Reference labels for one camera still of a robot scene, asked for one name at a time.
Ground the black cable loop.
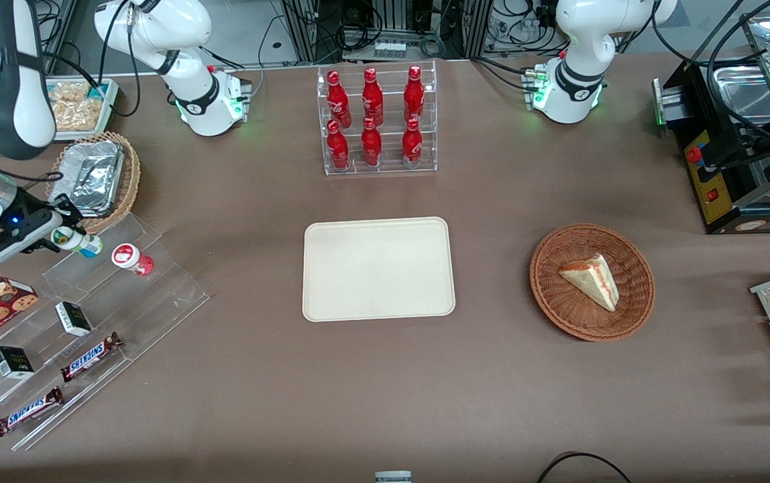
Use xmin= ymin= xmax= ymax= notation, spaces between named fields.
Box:
xmin=535 ymin=452 xmax=635 ymax=483

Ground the clear acrylic bottle rack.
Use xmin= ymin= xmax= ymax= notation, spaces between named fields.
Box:
xmin=317 ymin=60 xmax=438 ymax=177

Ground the Snickers chocolate bar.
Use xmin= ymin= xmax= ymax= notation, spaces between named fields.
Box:
xmin=60 ymin=332 xmax=123 ymax=383
xmin=0 ymin=386 xmax=65 ymax=437

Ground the white snack bin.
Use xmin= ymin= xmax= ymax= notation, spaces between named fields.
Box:
xmin=45 ymin=77 xmax=120 ymax=142

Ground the green-lidded yogurt cup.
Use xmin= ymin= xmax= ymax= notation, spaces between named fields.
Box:
xmin=51 ymin=227 xmax=103 ymax=259

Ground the aluminium foil tray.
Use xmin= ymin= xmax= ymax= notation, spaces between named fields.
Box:
xmin=50 ymin=140 xmax=125 ymax=217

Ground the tan wicker basket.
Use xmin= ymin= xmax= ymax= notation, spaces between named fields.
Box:
xmin=46 ymin=131 xmax=142 ymax=235

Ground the red-lidded yogurt cup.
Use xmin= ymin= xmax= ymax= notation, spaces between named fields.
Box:
xmin=111 ymin=244 xmax=155 ymax=276

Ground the black countertop oven machine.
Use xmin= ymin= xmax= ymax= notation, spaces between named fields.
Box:
xmin=652 ymin=59 xmax=770 ymax=235

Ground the clear bag of crackers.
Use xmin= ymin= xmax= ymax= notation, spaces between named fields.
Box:
xmin=48 ymin=81 xmax=104 ymax=132

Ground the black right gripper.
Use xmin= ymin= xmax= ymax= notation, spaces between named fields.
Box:
xmin=0 ymin=191 xmax=86 ymax=254

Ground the wrapped triangle sandwich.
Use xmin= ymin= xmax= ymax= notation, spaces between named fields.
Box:
xmin=559 ymin=253 xmax=620 ymax=313

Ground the small black box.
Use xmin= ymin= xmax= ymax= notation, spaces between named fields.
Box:
xmin=55 ymin=301 xmax=93 ymax=337
xmin=0 ymin=345 xmax=35 ymax=380

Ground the cream plastic tray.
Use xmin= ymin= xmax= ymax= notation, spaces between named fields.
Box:
xmin=302 ymin=217 xmax=457 ymax=323

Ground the round brown wicker basket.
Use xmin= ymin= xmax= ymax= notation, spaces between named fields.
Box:
xmin=529 ymin=223 xmax=656 ymax=343

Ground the stainless steel tray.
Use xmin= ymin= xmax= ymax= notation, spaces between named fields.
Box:
xmin=712 ymin=64 xmax=770 ymax=125

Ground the clear acrylic stepped display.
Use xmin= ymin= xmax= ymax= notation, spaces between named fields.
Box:
xmin=0 ymin=213 xmax=211 ymax=452

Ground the red cola bottle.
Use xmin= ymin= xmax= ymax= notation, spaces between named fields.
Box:
xmin=327 ymin=119 xmax=351 ymax=170
xmin=403 ymin=65 xmax=425 ymax=123
xmin=402 ymin=117 xmax=424 ymax=169
xmin=361 ymin=117 xmax=383 ymax=167
xmin=362 ymin=67 xmax=384 ymax=127
xmin=327 ymin=70 xmax=352 ymax=129

